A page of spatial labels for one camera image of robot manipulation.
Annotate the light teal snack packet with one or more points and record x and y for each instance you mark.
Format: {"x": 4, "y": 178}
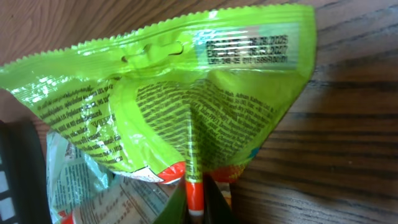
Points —
{"x": 79, "y": 190}

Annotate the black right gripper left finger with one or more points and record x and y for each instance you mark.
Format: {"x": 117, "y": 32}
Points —
{"x": 176, "y": 210}

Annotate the green snack bag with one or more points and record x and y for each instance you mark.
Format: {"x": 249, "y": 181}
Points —
{"x": 190, "y": 96}

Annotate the grey plastic mesh basket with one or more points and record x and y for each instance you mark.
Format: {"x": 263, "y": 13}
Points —
{"x": 23, "y": 179}

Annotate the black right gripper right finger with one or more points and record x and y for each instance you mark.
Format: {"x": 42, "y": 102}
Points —
{"x": 217, "y": 211}

